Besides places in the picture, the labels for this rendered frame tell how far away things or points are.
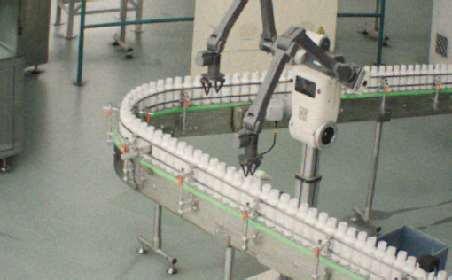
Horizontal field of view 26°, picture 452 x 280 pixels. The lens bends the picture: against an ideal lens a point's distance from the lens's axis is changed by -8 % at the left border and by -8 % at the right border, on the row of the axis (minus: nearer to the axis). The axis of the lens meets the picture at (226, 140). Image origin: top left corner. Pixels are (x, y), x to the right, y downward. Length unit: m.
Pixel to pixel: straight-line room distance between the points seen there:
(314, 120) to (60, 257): 2.02
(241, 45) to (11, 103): 2.24
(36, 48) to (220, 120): 3.86
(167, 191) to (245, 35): 3.64
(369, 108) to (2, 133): 2.65
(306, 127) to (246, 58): 3.52
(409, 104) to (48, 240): 2.52
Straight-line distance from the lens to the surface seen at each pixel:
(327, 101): 5.13
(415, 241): 4.89
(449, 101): 6.95
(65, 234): 6.67
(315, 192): 5.40
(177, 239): 6.69
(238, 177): 4.74
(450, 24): 10.40
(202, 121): 6.08
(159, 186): 5.17
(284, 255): 4.58
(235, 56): 8.62
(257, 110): 4.59
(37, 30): 9.62
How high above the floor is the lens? 3.02
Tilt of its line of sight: 21 degrees down
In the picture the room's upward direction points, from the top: 4 degrees clockwise
